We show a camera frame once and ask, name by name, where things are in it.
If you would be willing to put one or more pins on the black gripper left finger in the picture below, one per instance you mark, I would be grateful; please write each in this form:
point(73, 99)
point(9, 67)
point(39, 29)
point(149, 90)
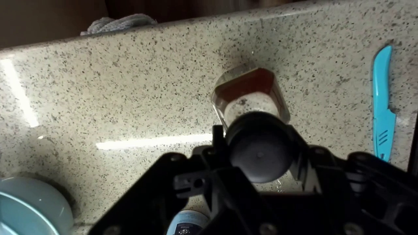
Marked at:
point(151, 196)

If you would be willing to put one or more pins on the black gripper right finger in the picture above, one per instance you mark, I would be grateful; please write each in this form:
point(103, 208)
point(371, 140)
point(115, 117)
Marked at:
point(373, 196)

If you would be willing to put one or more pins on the brown sauce bottle black cap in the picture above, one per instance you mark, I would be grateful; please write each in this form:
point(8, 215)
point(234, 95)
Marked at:
point(261, 148)

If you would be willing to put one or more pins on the white canister dark label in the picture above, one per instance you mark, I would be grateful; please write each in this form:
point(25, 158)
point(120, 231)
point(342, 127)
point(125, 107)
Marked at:
point(187, 222)

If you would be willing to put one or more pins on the turquoise knife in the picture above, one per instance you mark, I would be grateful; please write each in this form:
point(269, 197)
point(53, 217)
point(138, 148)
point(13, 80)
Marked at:
point(383, 108)

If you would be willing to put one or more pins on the large blue bowl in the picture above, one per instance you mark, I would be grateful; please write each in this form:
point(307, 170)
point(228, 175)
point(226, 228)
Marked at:
point(30, 209)

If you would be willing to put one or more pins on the grey towel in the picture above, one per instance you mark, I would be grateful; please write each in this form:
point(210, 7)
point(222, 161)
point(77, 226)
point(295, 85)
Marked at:
point(121, 22)

